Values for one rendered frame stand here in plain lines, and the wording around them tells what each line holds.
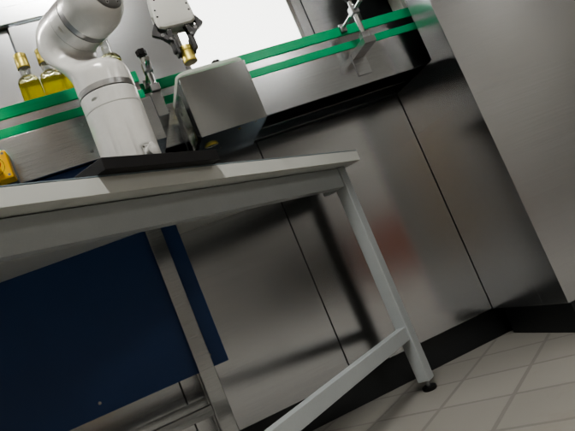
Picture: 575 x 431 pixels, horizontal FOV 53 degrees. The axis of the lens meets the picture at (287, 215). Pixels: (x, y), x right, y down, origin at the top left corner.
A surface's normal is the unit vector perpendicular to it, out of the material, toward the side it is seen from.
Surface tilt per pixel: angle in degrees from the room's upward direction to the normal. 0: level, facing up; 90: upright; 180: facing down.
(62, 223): 90
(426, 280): 90
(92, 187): 90
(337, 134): 90
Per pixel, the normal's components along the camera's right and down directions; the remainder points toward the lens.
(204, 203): 0.74, -0.37
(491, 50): 0.22, -0.20
